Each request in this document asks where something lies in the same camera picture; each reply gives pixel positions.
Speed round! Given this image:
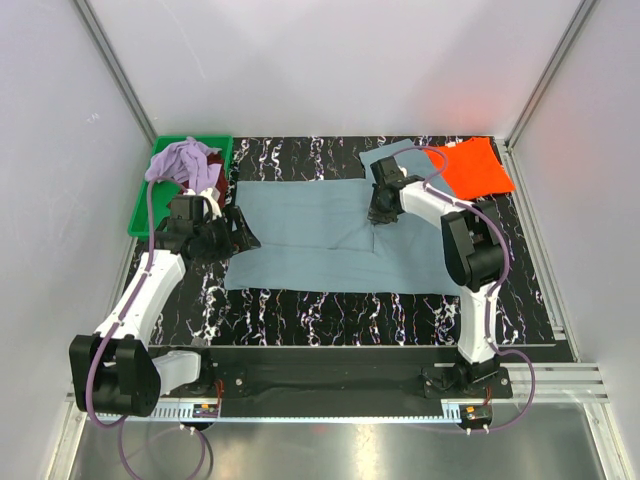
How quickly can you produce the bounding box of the dark red t shirt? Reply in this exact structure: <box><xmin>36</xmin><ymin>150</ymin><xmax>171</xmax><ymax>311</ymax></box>
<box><xmin>207</xmin><ymin>152</ymin><xmax>229</xmax><ymax>208</ymax></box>

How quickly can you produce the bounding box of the left corner frame post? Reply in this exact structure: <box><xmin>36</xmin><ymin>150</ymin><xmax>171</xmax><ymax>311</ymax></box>
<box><xmin>71</xmin><ymin>0</ymin><xmax>157</xmax><ymax>145</ymax></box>

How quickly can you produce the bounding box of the folded orange t shirt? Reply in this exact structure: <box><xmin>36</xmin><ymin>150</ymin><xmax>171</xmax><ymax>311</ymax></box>
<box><xmin>435</xmin><ymin>137</ymin><xmax>515</xmax><ymax>201</ymax></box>

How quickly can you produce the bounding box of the lilac t shirt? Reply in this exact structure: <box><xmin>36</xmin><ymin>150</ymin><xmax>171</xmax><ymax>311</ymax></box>
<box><xmin>144</xmin><ymin>137</ymin><xmax>221</xmax><ymax>193</ymax></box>

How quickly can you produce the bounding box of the white slotted cable duct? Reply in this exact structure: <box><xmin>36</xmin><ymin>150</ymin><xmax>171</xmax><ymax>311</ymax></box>
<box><xmin>145</xmin><ymin>400</ymin><xmax>461</xmax><ymax>424</ymax></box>

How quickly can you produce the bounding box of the grey blue t shirt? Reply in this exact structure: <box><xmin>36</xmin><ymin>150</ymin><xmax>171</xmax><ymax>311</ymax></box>
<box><xmin>223</xmin><ymin>140</ymin><xmax>466</xmax><ymax>296</ymax></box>

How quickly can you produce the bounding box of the right corner frame post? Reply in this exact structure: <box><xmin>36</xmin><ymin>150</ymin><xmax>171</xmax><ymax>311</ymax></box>
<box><xmin>504</xmin><ymin>0</ymin><xmax>599</xmax><ymax>152</ymax></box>

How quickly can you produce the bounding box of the aluminium frame rail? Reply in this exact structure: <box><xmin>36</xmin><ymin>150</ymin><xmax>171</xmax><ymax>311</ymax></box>
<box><xmin>94</xmin><ymin>363</ymin><xmax>608</xmax><ymax>417</ymax></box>

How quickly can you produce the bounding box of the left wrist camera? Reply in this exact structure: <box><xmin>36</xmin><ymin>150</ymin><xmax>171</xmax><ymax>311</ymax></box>
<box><xmin>183</xmin><ymin>187</ymin><xmax>222</xmax><ymax>219</ymax></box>

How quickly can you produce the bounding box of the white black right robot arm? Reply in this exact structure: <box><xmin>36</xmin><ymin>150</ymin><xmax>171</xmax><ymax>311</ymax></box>
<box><xmin>368</xmin><ymin>156</ymin><xmax>510</xmax><ymax>397</ymax></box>

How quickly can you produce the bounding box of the corner frame post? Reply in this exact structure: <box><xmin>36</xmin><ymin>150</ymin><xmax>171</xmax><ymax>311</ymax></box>
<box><xmin>71</xmin><ymin>0</ymin><xmax>157</xmax><ymax>145</ymax></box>
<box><xmin>504</xmin><ymin>0</ymin><xmax>599</xmax><ymax>152</ymax></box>

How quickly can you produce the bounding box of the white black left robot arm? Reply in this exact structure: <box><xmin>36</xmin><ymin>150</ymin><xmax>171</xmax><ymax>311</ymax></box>
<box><xmin>69</xmin><ymin>195</ymin><xmax>261</xmax><ymax>417</ymax></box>

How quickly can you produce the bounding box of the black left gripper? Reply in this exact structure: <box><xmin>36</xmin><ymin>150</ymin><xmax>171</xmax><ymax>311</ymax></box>
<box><xmin>194</xmin><ymin>206</ymin><xmax>260</xmax><ymax>265</ymax></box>

